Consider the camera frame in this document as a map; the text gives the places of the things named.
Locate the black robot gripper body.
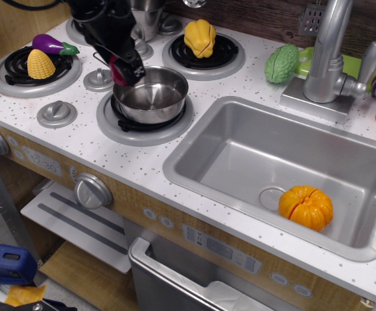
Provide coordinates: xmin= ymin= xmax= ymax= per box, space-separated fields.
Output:
xmin=73 ymin=1 xmax=139 ymax=63

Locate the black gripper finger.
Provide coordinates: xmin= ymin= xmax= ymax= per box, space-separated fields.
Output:
xmin=115 ymin=56 xmax=145 ymax=86

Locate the red toy sweet potato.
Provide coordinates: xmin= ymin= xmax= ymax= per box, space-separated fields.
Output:
xmin=109 ymin=55 xmax=129 ymax=86

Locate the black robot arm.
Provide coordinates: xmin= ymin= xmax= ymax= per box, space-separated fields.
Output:
xmin=67 ymin=1 xmax=145 ymax=86

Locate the grey stove knob upper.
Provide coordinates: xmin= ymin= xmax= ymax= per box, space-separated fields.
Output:
xmin=135 ymin=38 xmax=154 ymax=61

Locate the grey stove knob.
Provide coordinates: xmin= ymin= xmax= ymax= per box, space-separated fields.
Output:
xmin=37 ymin=100 xmax=78 ymax=128
xmin=83 ymin=68 xmax=114 ymax=93
xmin=135 ymin=38 xmax=154 ymax=61
xmin=158 ymin=14 xmax=182 ymax=36

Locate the grey stove knob middle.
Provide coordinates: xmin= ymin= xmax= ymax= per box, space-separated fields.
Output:
xmin=83 ymin=68 xmax=114 ymax=93

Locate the back left stove burner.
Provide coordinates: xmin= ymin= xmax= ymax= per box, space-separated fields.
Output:
xmin=65 ymin=18 xmax=90 ymax=47

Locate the stove burner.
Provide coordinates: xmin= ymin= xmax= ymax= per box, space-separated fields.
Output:
xmin=65 ymin=18 xmax=90 ymax=47
xmin=96 ymin=92 xmax=194 ymax=147
xmin=0 ymin=46 xmax=82 ymax=98
xmin=161 ymin=32 xmax=246 ymax=82

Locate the front right stove burner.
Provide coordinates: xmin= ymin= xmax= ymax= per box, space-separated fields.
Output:
xmin=96 ymin=92 xmax=194 ymax=147

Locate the grey stove knob back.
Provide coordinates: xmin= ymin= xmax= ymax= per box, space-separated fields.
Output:
xmin=158 ymin=14 xmax=182 ymax=36

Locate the grey stove knob front left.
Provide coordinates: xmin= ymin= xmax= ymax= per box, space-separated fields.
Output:
xmin=37 ymin=100 xmax=78 ymax=128

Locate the back right stove burner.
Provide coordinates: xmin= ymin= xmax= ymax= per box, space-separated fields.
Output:
xmin=161 ymin=32 xmax=246 ymax=82

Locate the front left stove burner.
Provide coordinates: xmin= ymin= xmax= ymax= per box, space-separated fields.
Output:
xmin=0 ymin=46 xmax=82 ymax=98

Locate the small steel saucepan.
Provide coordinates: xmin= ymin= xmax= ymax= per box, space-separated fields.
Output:
xmin=113 ymin=66 xmax=189 ymax=121

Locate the large steel stock pot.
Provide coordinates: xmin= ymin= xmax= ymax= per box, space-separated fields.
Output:
xmin=129 ymin=0 xmax=166 ymax=42

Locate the purple toy eggplant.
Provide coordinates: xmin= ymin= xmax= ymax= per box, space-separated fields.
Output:
xmin=32 ymin=34 xmax=80 ymax=56

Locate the yellow toy bell pepper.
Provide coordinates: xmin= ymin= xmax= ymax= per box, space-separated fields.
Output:
xmin=183 ymin=19 xmax=217 ymax=58

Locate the yellow toy corn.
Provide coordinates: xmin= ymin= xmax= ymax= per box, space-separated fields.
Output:
xmin=27 ymin=49 xmax=56 ymax=80

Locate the hanging silver ladle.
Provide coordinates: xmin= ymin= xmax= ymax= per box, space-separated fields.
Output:
xmin=183 ymin=0 xmax=207 ymax=8

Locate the grey oven dial right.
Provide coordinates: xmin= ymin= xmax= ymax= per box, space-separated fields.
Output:
xmin=74 ymin=172 xmax=113 ymax=210

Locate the grey toy sink basin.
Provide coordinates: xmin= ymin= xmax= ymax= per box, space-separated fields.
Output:
xmin=163 ymin=97 xmax=376 ymax=262

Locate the green toy bumpy gourd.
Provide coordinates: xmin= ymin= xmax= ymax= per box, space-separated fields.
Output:
xmin=264 ymin=43 xmax=300 ymax=84

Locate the white oven shelf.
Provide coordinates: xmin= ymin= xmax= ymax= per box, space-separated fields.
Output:
xmin=21 ymin=181 xmax=130 ymax=274

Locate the silver toy grater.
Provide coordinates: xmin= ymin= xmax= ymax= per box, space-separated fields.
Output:
xmin=298 ymin=1 xmax=325 ymax=36

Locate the silver toy faucet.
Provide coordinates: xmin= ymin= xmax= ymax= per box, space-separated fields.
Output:
xmin=280 ymin=0 xmax=376 ymax=124

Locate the grey dishwasher door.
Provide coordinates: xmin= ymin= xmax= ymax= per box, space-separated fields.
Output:
xmin=128 ymin=236 xmax=294 ymax=310

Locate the lime green cutting board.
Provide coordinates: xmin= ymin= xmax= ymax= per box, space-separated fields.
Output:
xmin=294 ymin=47 xmax=362 ymax=78

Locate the orange toy pumpkin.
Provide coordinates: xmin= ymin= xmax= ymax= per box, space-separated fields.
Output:
xmin=278 ymin=185 xmax=334 ymax=232

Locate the blue clamp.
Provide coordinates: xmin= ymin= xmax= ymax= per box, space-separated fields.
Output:
xmin=0 ymin=244 xmax=38 ymax=286

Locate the yellow cloth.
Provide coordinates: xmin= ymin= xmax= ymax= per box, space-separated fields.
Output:
xmin=5 ymin=285 xmax=47 ymax=307

